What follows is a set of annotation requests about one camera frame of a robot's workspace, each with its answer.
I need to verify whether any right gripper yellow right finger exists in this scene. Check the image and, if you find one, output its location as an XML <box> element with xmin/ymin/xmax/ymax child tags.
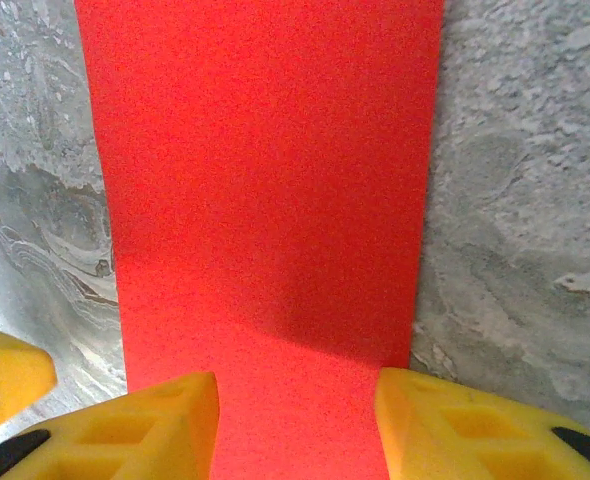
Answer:
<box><xmin>373</xmin><ymin>367</ymin><xmax>590</xmax><ymax>480</ymax></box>

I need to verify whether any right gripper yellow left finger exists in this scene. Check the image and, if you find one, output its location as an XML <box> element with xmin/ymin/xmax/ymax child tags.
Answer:
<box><xmin>0</xmin><ymin>372</ymin><xmax>222</xmax><ymax>480</ymax></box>

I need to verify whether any red plastic piece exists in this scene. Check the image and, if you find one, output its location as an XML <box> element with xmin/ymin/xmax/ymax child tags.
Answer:
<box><xmin>73</xmin><ymin>0</ymin><xmax>447</xmax><ymax>480</ymax></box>

